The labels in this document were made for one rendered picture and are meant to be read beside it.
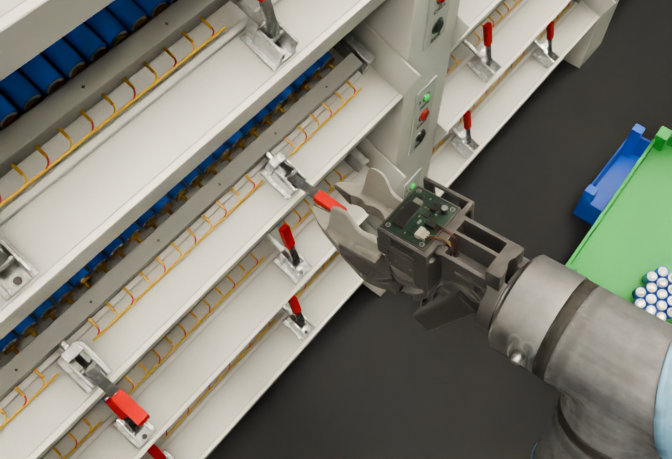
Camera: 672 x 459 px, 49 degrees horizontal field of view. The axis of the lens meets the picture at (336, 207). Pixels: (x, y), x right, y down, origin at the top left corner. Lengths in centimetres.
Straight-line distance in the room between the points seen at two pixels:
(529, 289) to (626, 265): 80
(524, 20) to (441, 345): 55
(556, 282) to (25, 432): 46
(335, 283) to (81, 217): 65
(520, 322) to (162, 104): 33
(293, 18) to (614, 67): 117
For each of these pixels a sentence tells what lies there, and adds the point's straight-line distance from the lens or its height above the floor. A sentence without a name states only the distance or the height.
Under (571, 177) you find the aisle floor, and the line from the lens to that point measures 151.
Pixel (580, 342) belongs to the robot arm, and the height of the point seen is 66.
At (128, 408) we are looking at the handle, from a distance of 67.
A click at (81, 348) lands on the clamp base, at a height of 58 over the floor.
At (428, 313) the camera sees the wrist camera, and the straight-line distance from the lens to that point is 73.
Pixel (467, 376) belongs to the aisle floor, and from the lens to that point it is 128.
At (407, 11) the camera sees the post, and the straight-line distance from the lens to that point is 78.
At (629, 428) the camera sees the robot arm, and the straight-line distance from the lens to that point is 61.
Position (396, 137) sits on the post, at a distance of 93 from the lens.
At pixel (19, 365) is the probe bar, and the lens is 70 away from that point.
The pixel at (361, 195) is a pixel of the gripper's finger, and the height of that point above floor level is 58.
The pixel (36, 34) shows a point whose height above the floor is 91.
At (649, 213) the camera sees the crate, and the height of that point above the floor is 9.
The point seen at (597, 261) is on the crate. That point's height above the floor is 3.
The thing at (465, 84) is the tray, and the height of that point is 36.
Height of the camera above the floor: 119
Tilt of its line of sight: 58 degrees down
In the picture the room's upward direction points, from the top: straight up
